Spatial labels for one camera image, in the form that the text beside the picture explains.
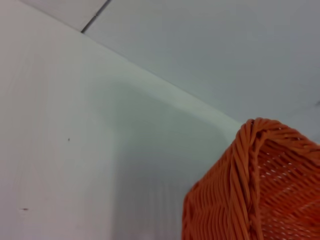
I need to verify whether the orange woven plastic basket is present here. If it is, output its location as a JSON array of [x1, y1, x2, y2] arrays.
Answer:
[[181, 117, 320, 240]]

